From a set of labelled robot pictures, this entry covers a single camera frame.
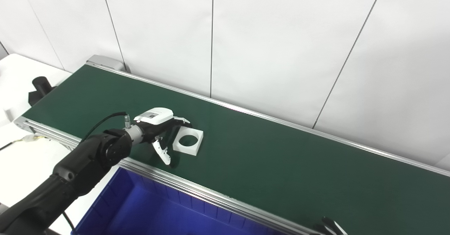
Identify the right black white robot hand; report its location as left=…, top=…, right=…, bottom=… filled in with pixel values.
left=312, top=216, right=349, bottom=235

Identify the white square part with hole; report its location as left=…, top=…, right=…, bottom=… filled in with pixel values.
left=172, top=127, right=204, bottom=157

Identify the green conveyor belt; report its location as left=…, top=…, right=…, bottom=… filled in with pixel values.
left=22, top=64, right=450, bottom=235
left=13, top=55, right=450, bottom=235

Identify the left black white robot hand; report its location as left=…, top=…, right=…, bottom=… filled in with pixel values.
left=134, top=107, right=192, bottom=166

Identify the blue bin with white parts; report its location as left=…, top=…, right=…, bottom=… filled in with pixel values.
left=71, top=167, right=292, bottom=235

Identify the black cable with yellow plug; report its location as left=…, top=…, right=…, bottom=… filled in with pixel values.
left=0, top=134, right=50, bottom=152

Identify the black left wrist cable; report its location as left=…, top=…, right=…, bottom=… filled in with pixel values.
left=80, top=112, right=132, bottom=145

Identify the black cylinder bracket part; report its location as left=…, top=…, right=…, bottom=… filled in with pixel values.
left=28, top=76, right=57, bottom=106

